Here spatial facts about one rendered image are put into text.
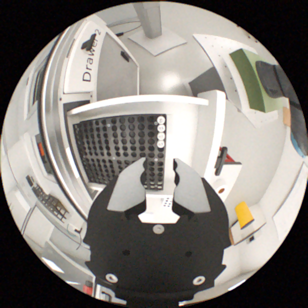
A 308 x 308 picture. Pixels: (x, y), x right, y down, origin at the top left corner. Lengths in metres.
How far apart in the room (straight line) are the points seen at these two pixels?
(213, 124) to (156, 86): 0.96
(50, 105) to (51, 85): 0.05
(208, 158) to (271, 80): 0.35
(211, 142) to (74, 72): 0.33
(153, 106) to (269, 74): 0.40
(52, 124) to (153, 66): 1.07
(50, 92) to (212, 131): 0.33
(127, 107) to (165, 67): 0.95
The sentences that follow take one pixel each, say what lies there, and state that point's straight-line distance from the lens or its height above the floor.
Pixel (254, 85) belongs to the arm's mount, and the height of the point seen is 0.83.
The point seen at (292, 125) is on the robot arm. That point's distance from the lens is 0.40.
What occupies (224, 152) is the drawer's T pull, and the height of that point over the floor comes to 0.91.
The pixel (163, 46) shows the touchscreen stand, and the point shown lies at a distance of 1.27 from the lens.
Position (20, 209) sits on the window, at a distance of 0.25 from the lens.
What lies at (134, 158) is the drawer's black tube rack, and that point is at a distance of 0.22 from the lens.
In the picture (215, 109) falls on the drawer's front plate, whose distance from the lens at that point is 0.19.
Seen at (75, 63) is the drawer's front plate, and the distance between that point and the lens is 0.30.
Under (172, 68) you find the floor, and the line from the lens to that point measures 1.17.
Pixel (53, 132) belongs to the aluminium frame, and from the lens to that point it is 0.25.
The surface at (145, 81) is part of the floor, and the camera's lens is 1.13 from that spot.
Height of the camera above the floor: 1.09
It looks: 62 degrees down
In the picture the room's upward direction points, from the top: 171 degrees counter-clockwise
